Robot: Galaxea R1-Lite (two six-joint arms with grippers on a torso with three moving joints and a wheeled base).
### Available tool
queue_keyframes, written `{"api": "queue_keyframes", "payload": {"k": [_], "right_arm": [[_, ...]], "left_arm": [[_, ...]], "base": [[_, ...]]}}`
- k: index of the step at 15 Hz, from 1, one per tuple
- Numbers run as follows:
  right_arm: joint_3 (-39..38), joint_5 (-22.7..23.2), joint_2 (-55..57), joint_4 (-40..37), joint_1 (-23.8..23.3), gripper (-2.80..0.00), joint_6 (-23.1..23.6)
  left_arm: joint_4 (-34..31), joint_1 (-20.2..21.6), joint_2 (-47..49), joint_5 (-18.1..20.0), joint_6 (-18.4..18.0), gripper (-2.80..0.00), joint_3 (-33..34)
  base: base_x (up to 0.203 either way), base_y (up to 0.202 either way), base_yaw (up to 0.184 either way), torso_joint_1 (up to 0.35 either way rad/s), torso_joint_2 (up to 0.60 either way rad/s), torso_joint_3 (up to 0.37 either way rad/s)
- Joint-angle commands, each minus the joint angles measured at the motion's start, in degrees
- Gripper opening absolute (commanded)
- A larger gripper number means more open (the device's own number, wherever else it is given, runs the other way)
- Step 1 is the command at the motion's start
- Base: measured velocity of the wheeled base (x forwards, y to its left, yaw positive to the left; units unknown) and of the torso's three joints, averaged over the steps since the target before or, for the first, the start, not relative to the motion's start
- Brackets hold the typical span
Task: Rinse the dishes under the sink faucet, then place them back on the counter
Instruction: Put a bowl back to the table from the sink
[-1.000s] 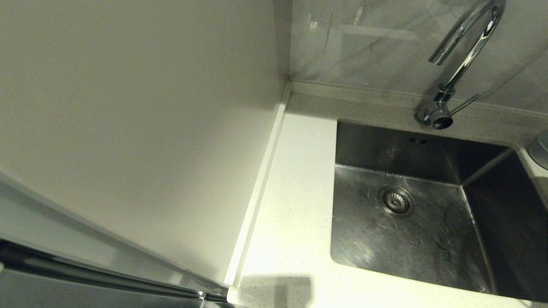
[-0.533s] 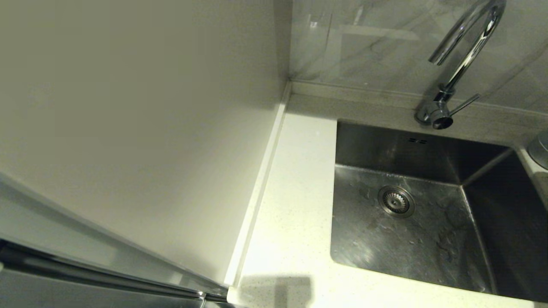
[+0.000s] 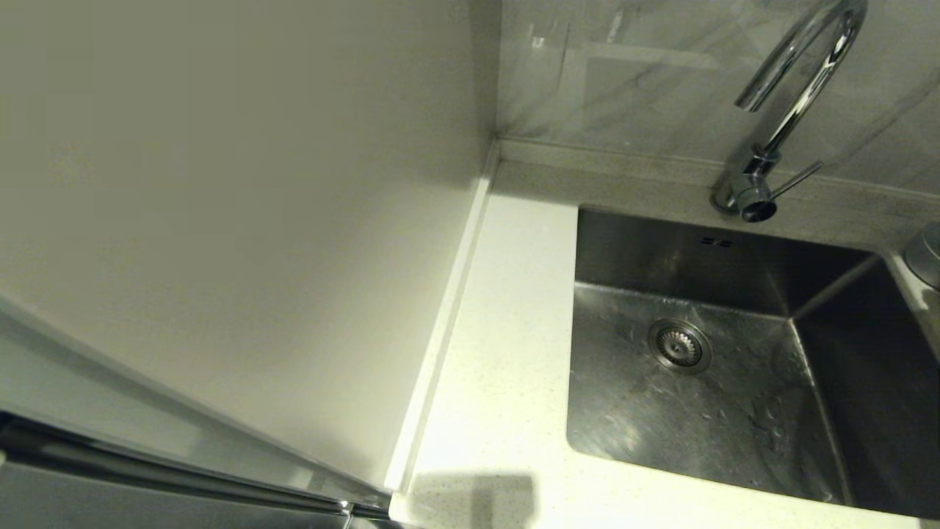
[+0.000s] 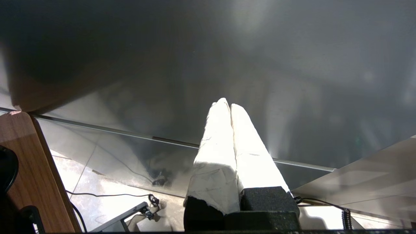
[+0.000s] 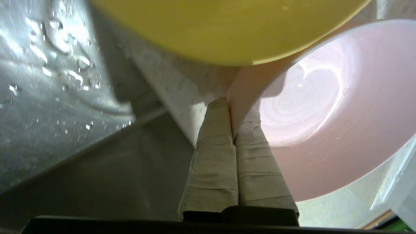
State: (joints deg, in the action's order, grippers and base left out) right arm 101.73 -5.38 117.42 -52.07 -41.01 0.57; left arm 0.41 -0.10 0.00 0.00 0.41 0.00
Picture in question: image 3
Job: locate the stainless steel sink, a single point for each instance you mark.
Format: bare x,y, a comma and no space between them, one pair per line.
624,433

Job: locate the light blue bowl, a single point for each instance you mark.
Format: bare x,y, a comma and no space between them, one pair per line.
925,257

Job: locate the grey appliance door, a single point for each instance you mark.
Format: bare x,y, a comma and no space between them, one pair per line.
110,499

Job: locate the round metal drain strainer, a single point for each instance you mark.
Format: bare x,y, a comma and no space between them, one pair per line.
679,345

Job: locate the chrome gooseneck faucet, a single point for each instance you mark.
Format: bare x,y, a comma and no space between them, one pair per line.
797,110

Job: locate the white tall cabinet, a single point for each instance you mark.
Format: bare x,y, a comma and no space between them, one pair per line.
220,184

